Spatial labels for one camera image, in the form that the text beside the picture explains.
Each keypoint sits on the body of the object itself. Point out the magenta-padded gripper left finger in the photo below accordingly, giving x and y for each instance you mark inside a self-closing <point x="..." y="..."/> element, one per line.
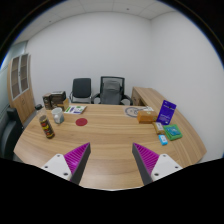
<point x="58" y="165"/>

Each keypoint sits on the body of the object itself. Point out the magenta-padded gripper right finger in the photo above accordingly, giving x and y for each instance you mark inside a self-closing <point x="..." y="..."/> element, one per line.
<point x="165" y="166"/>

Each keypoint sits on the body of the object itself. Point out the clear black-capped drink bottle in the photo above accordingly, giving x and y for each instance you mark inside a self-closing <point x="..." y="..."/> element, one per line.
<point x="47" y="128"/>

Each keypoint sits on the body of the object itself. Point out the small blue box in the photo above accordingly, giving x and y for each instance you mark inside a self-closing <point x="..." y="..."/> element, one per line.
<point x="163" y="139"/>

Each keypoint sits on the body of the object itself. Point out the green flat box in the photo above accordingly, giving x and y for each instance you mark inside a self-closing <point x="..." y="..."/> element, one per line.
<point x="173" y="132"/>

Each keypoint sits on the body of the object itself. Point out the small tan box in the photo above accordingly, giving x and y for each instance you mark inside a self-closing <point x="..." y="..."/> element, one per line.
<point x="159" y="128"/>

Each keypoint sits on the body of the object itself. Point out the flat round red coaster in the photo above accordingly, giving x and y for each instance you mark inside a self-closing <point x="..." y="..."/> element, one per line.
<point x="81" y="122"/>

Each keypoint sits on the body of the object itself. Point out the white ceramic mug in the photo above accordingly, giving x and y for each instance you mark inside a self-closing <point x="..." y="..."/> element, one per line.
<point x="57" y="116"/>

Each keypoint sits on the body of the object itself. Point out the orange wooden box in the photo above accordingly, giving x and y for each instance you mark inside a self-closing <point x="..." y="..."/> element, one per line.
<point x="147" y="116"/>

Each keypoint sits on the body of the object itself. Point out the purple standing card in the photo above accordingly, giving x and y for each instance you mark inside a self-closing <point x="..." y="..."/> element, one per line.
<point x="166" y="112"/>

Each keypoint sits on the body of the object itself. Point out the black leather armchair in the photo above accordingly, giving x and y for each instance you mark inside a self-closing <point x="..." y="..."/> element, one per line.
<point x="9" y="135"/>

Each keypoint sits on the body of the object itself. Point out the grey waste bin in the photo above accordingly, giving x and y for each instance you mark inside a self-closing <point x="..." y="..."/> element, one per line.
<point x="38" y="107"/>

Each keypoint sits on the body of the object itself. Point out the flat dark brown box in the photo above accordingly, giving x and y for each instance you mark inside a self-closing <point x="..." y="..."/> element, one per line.
<point x="58" y="96"/>

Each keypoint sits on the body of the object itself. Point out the wooden shelf cabinet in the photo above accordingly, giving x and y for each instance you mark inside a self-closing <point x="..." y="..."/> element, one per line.
<point x="25" y="103"/>

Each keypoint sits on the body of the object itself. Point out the wooden side desk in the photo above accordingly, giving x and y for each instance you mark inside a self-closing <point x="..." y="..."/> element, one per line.
<point x="145" y="95"/>

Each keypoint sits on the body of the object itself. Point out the black mesh office chair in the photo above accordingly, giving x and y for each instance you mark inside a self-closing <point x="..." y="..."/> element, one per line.
<point x="126" y="99"/>

